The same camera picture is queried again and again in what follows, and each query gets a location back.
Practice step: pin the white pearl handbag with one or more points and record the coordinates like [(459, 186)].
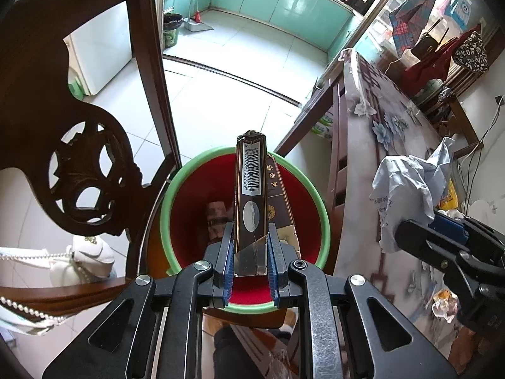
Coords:
[(87, 259)]

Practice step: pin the black white patterned bag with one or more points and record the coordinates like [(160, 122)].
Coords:
[(471, 54)]

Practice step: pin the red bin green rim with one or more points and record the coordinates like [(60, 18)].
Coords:
[(193, 286)]

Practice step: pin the black kitchen trash bin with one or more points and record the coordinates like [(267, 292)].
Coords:
[(171, 24)]

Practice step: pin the dark brown carton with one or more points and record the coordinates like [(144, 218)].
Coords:
[(260, 199)]

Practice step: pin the wooden chair far side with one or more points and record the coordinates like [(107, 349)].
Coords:
[(450, 120)]

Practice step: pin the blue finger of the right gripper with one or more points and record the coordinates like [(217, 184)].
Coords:
[(427, 245), (449, 227)]

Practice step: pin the red hanging garment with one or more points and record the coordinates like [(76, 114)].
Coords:
[(433, 67)]

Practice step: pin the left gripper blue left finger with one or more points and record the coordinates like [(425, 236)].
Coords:
[(224, 269)]

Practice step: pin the white refrigerator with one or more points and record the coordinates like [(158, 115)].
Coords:
[(100, 49)]

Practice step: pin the dark wooden carved chair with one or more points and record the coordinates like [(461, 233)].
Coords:
[(76, 156)]

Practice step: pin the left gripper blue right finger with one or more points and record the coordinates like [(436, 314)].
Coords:
[(279, 256)]

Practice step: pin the teal kitchen cabinets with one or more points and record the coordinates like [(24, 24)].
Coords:
[(325, 24)]

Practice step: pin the floral table cloth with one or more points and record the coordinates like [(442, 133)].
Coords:
[(443, 270)]

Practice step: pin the yellow tea carton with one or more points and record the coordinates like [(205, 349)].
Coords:
[(449, 200)]

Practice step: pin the plaid hanging cloth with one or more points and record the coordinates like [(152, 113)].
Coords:
[(408, 22)]

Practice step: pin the red dustpan broom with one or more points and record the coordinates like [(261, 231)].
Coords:
[(194, 23)]

